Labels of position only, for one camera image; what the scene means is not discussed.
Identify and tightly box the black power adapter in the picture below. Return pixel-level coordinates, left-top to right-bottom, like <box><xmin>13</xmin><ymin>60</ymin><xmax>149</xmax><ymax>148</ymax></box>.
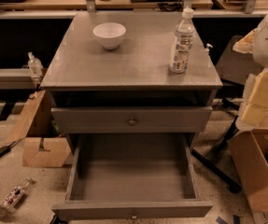
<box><xmin>0</xmin><ymin>141</ymin><xmax>17</xmax><ymax>158</ymax></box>

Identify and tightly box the grey wooden drawer cabinet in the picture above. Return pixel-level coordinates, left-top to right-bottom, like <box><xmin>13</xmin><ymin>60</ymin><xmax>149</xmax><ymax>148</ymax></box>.
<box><xmin>42</xmin><ymin>11</ymin><xmax>221</xmax><ymax>147</ymax></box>

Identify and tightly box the white ceramic bowl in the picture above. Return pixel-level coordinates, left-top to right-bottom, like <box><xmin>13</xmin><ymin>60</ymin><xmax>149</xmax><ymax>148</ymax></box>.
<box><xmin>92</xmin><ymin>22</ymin><xmax>126</xmax><ymax>49</ymax></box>

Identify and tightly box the clear sanitizer bottle on shelf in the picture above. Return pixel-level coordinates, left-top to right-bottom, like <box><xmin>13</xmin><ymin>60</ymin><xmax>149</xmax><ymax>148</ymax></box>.
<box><xmin>28</xmin><ymin>52</ymin><xmax>43</xmax><ymax>76</ymax></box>

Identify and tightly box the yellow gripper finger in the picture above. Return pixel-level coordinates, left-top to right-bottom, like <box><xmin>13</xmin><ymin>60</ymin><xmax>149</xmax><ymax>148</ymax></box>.
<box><xmin>247</xmin><ymin>68</ymin><xmax>268</xmax><ymax>110</ymax></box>
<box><xmin>241</xmin><ymin>104</ymin><xmax>268</xmax><ymax>126</ymax></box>

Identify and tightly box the small white pump dispenser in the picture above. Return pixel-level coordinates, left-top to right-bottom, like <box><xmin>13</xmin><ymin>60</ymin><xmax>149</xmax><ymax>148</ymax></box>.
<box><xmin>205</xmin><ymin>43</ymin><xmax>213</xmax><ymax>55</ymax></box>

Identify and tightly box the clear plastic water bottle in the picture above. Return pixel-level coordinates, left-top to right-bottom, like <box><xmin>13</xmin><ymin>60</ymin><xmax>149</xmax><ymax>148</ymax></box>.
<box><xmin>169</xmin><ymin>7</ymin><xmax>195</xmax><ymax>74</ymax></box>

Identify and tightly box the open grey lower drawer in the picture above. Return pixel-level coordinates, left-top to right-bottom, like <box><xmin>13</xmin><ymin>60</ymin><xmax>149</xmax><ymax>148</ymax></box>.
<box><xmin>52</xmin><ymin>133</ymin><xmax>212</xmax><ymax>221</ymax></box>

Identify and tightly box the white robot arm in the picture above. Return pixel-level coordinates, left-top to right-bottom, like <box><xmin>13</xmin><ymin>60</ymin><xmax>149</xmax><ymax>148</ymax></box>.
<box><xmin>239</xmin><ymin>14</ymin><xmax>268</xmax><ymax>126</ymax></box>

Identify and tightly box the black folding stand table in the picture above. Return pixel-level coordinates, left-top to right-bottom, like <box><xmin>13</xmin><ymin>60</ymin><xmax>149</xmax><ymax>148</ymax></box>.
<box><xmin>191</xmin><ymin>35</ymin><xmax>257</xmax><ymax>193</ymax></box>

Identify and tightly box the plastic bottle on floor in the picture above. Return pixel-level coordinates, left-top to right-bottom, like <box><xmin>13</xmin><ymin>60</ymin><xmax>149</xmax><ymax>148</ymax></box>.
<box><xmin>0</xmin><ymin>177</ymin><xmax>35</xmax><ymax>217</ymax></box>

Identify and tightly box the grey metal shelf left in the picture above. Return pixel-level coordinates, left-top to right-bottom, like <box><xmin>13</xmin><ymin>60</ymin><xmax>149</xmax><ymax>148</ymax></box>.
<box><xmin>0</xmin><ymin>68</ymin><xmax>42</xmax><ymax>90</ymax></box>

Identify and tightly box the brown cardboard box right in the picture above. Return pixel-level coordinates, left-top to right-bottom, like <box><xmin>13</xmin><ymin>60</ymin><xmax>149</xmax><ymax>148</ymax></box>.
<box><xmin>228</xmin><ymin>117</ymin><xmax>268</xmax><ymax>213</ymax></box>

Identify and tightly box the closed grey upper drawer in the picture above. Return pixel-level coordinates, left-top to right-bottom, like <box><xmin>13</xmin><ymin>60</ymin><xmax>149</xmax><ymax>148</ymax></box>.
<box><xmin>51</xmin><ymin>106</ymin><xmax>212</xmax><ymax>134</ymax></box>

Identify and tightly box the brown cardboard box left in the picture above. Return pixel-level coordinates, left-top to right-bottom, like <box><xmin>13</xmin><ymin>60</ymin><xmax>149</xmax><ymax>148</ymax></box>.
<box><xmin>6</xmin><ymin>91</ymin><xmax>73</xmax><ymax>168</ymax></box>

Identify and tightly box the brown cardboard box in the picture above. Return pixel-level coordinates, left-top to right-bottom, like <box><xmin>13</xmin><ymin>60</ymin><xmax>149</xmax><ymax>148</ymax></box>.
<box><xmin>228</xmin><ymin>117</ymin><xmax>268</xmax><ymax>213</ymax></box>
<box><xmin>6</xmin><ymin>91</ymin><xmax>73</xmax><ymax>168</ymax></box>

